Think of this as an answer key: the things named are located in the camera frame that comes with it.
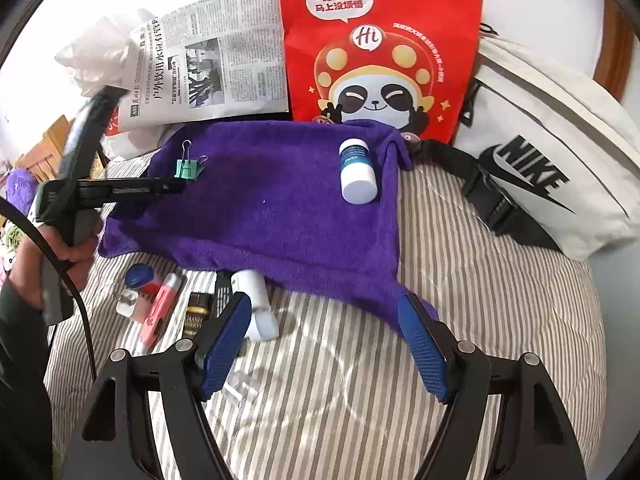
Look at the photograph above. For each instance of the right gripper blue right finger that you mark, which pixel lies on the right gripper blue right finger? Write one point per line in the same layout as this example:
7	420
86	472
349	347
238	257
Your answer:
419	330

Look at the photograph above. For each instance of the blue white lotion bottle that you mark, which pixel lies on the blue white lotion bottle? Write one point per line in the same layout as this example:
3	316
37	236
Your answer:
357	175

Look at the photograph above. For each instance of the green binder clip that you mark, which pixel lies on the green binder clip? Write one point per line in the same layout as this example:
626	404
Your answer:
188	168

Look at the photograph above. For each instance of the white plastic shopping bag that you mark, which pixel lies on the white plastic shopping bag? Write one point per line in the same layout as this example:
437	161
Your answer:
97	58

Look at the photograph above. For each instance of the wooden furniture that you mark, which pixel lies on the wooden furniture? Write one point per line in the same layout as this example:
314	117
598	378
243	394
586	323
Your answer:
44	160

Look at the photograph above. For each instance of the folded newspaper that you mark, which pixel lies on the folded newspaper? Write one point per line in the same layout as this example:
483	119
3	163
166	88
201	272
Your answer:
212	59

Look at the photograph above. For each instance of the black gold lipstick tube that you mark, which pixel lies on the black gold lipstick tube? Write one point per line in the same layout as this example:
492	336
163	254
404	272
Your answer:
197	313

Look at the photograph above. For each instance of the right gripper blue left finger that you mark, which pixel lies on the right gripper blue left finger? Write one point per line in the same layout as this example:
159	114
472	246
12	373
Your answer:
219	342

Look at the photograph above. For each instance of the red panda paper bag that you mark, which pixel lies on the red panda paper bag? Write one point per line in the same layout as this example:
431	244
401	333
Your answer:
405	63

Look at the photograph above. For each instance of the blue cap small jar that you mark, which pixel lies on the blue cap small jar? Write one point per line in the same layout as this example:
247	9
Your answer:
143	278

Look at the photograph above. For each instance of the brown wooden door frame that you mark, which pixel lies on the brown wooden door frame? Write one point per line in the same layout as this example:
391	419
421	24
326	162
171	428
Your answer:
617	43

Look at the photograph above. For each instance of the clear plastic cap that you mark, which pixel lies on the clear plastic cap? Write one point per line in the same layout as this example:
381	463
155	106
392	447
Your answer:
245	387

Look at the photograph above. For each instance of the white Nike waist bag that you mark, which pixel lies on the white Nike waist bag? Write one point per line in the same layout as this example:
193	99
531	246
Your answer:
545	154

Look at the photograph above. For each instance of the purple fleece towel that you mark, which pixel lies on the purple fleece towel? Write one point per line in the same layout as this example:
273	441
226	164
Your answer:
269	199

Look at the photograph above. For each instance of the pink highlighter pen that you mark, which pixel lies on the pink highlighter pen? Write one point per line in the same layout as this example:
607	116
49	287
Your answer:
160	312

